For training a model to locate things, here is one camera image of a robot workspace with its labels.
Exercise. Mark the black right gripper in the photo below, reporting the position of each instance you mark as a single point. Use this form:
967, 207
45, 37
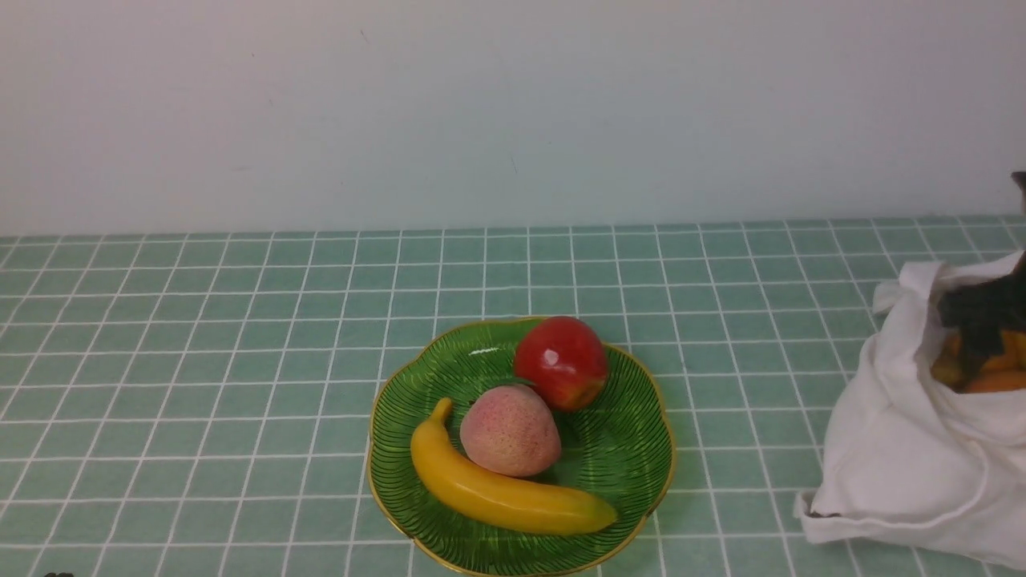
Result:
981, 312

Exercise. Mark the orange mango fruit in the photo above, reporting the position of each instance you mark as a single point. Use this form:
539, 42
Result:
1004, 372

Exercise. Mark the yellow banana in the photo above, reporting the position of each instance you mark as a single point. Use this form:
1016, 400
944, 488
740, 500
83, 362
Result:
500, 501

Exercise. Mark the pink peach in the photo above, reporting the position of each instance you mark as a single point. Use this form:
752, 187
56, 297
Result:
510, 430

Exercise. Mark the green leaf-pattern plate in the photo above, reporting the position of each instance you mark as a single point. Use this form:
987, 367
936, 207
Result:
620, 448

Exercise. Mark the red apple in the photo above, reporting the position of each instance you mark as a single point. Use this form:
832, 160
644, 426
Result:
565, 361

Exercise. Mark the white cloth bag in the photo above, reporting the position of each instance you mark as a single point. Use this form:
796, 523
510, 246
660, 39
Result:
907, 460

